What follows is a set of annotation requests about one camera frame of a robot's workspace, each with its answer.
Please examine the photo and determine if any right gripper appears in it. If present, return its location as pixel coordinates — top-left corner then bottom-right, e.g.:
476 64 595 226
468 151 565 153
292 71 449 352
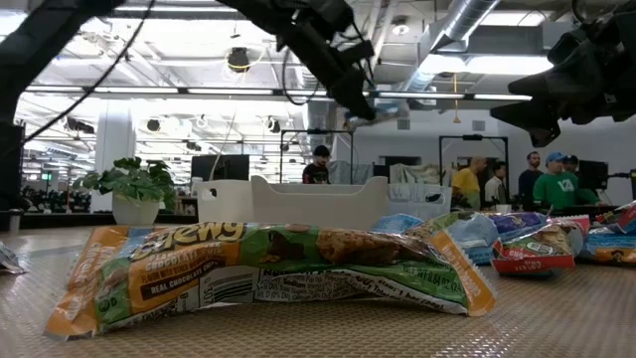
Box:
490 7 636 149

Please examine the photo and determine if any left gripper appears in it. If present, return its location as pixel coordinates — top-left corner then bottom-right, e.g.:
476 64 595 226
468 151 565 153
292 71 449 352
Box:
280 19 377 121

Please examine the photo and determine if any light blue granola bar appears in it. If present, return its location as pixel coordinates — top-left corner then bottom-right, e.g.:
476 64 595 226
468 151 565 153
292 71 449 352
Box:
372 213 423 235

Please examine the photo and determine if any green blue granola bar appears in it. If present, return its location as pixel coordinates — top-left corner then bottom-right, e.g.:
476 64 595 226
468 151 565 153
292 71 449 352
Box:
406 211 498 266

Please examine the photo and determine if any green orange Chewy granola bar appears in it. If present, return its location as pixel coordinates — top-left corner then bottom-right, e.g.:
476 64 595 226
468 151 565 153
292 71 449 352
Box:
43 222 498 342

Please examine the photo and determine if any purple granola bar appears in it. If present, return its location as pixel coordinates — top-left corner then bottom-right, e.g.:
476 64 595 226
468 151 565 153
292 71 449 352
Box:
486 211 548 235

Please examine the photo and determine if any white red-edged granola bar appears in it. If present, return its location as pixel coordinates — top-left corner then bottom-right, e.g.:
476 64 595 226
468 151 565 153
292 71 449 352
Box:
551 214 592 233

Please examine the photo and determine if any red and blue granola bar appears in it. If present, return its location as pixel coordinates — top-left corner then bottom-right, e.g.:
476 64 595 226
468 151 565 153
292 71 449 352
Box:
595 201 636 235

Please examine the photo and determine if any red green granola bar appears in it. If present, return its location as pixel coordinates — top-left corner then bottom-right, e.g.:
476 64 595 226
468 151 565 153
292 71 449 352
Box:
491 221 585 276

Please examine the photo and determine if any blue orange-label granola bar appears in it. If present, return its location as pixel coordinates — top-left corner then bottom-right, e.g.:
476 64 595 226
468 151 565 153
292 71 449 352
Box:
578 227 636 265

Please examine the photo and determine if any grey foil granola bar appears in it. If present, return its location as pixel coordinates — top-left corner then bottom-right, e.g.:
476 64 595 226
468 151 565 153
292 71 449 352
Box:
0 241 26 275

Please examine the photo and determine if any long LED light bar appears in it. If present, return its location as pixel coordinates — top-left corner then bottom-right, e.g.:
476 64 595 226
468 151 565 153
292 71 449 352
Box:
24 86 534 102

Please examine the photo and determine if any person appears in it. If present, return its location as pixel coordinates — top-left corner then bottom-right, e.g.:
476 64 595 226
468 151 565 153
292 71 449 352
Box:
532 151 580 210
450 156 489 211
518 151 546 199
563 154 602 206
484 161 509 205
301 144 333 185

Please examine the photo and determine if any yellow hanging pendant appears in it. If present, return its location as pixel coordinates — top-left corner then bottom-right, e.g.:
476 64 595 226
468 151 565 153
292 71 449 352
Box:
451 73 462 125

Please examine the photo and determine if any black box on stand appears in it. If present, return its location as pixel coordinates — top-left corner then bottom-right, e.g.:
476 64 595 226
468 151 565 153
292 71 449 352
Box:
577 159 610 191

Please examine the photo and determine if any white cloth pile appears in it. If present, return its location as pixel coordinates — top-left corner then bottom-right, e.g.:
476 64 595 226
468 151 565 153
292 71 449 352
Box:
389 162 444 186

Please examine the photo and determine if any pale grey plastic bin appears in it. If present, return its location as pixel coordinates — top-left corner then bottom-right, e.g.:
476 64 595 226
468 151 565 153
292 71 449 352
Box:
250 175 390 231

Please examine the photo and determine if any clear plastic bin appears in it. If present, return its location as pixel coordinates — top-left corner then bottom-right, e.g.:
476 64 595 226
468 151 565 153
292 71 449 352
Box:
387 183 453 220

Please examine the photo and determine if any black round ceiling device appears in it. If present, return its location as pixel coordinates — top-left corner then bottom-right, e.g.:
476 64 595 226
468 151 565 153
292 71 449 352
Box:
227 46 251 75

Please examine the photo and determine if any black monitor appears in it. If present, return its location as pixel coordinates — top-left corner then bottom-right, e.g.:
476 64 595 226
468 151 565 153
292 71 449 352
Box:
190 153 251 183

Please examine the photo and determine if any white plastic bin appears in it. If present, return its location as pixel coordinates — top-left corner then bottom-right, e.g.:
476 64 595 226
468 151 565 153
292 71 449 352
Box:
191 178 254 225

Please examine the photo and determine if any brown mat with dark border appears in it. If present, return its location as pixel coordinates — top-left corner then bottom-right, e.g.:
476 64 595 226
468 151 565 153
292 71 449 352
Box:
0 233 636 358

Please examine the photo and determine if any green artificial plant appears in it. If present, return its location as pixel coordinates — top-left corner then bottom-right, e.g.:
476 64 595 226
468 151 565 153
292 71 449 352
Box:
74 156 176 210

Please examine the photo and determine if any white column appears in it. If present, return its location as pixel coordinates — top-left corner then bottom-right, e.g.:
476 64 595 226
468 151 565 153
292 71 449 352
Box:
93 101 137 173

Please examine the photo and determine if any white plant pot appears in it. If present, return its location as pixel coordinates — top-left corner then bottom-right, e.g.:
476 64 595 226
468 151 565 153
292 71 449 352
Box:
111 192 161 226

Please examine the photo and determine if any black cabinet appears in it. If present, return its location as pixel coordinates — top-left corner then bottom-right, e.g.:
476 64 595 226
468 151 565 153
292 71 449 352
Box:
0 123 26 213

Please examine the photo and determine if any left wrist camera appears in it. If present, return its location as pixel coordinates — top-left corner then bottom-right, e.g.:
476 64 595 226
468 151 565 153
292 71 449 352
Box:
347 39 377 69

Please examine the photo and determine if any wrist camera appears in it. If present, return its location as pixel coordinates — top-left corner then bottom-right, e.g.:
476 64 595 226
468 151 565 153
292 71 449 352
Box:
347 39 377 69
559 28 597 67

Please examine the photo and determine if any black metal stand frame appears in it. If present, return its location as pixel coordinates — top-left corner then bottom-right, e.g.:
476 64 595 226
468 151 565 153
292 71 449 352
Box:
438 133 511 210
279 128 355 185

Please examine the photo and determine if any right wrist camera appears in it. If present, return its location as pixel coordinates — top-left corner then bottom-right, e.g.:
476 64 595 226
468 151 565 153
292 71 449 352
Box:
559 28 597 67

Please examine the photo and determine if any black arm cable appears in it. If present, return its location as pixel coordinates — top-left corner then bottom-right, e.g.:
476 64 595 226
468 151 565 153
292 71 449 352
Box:
22 0 156 143

